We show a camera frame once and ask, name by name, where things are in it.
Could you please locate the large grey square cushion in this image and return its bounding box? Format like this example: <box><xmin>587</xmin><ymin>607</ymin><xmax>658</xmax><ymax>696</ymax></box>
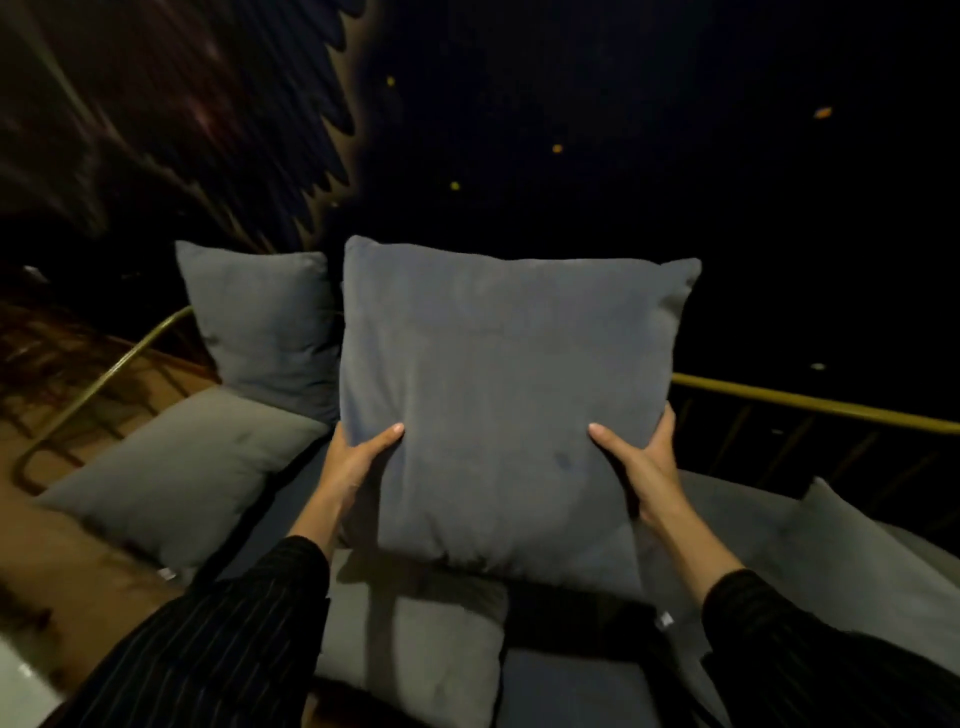
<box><xmin>339</xmin><ymin>235</ymin><xmax>703</xmax><ymax>603</ymax></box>

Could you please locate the person's left forearm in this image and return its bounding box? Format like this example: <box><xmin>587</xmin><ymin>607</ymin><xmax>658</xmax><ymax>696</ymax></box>
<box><xmin>41</xmin><ymin>491</ymin><xmax>354</xmax><ymax>728</ymax></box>

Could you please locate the person's left hand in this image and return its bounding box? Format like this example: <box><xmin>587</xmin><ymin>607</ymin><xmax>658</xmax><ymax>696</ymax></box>
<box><xmin>318</xmin><ymin>422</ymin><xmax>406</xmax><ymax>521</ymax></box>

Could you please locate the person's right hand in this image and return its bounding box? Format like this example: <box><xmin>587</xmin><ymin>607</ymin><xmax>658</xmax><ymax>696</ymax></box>
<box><xmin>587</xmin><ymin>402</ymin><xmax>693</xmax><ymax>537</ymax></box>

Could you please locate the person's right forearm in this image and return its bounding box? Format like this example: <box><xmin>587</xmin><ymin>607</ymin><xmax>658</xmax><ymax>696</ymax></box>
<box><xmin>651</xmin><ymin>501</ymin><xmax>960</xmax><ymax>728</ymax></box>

